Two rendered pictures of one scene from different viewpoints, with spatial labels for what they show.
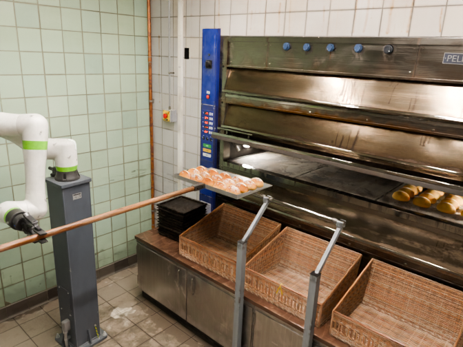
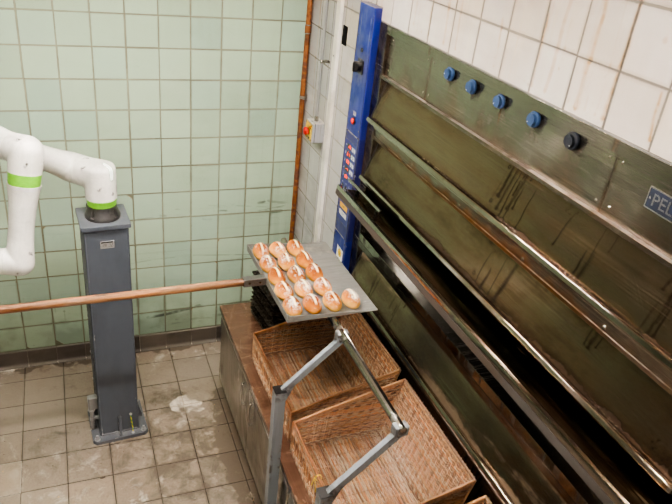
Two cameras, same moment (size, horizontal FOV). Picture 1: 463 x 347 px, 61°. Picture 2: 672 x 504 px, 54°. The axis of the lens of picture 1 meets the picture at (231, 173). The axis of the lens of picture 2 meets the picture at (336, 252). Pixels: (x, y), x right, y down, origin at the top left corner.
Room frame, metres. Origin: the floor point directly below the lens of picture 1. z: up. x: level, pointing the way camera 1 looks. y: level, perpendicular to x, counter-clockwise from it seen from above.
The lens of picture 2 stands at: (0.41, -0.99, 2.55)
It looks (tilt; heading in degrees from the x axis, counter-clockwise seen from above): 29 degrees down; 25
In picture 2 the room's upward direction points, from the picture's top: 7 degrees clockwise
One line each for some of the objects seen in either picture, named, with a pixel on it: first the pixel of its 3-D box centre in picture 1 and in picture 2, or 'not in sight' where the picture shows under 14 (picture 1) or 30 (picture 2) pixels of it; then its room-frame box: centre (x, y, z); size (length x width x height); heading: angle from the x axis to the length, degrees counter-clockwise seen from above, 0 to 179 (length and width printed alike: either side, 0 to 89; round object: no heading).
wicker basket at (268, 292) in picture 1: (300, 270); (375, 463); (2.13, -0.45, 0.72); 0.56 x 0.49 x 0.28; 49
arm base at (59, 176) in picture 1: (62, 171); (100, 204); (2.33, 1.06, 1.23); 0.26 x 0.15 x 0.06; 53
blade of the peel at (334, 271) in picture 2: (222, 179); (308, 275); (2.44, 0.06, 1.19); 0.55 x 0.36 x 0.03; 50
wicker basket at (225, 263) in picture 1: (229, 239); (321, 363); (2.52, -0.01, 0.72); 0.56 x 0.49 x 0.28; 50
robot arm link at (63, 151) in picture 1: (63, 153); (98, 182); (2.30, 1.03, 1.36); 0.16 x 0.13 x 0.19; 92
